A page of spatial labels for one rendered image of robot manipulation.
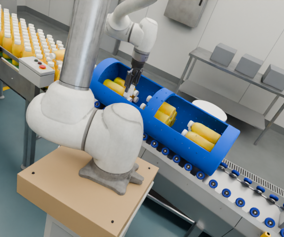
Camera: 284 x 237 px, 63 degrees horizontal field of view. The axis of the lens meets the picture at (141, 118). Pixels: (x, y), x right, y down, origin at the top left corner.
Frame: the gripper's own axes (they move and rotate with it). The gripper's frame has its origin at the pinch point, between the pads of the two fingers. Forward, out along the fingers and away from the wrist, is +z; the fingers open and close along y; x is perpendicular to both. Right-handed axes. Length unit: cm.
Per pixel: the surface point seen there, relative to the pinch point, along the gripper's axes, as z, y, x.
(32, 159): 82, -24, 49
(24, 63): 4, -29, 56
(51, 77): 7.7, -21.4, 41.3
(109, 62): -9.2, 1.0, 18.8
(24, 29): 6, 6, 108
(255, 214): 17, -6, -90
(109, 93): 3.0, -9.1, 7.1
